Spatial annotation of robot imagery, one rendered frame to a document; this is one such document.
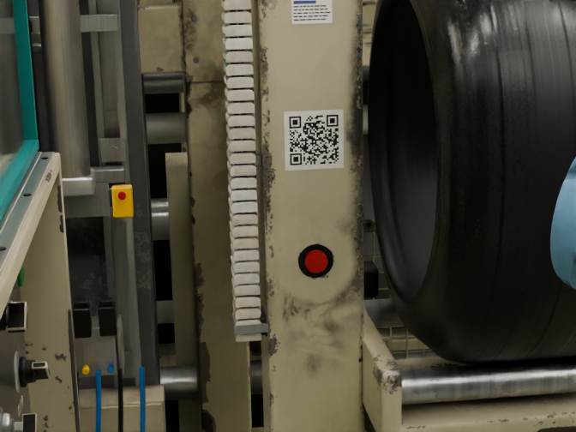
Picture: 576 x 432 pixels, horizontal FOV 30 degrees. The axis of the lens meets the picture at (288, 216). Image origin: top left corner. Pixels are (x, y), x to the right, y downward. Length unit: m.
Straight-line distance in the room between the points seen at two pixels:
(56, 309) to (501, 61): 0.55
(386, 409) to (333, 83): 0.41
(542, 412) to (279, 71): 0.55
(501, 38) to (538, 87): 0.07
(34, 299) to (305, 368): 0.46
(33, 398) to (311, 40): 0.54
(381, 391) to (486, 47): 0.44
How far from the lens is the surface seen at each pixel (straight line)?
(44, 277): 1.11
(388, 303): 1.66
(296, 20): 1.34
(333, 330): 1.43
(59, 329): 1.12
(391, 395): 1.35
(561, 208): 0.69
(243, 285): 1.41
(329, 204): 1.38
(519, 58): 1.22
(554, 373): 1.45
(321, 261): 1.39
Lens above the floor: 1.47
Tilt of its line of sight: 15 degrees down
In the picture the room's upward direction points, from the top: 1 degrees counter-clockwise
